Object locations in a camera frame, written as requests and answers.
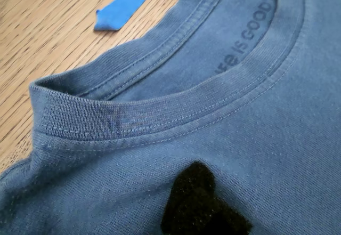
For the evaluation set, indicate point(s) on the short blue tape piece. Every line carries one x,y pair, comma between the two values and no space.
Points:
125,8

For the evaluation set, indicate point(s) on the blue printed T-shirt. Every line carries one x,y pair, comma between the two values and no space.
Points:
239,139

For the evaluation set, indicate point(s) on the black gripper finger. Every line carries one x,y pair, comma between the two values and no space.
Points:
199,205

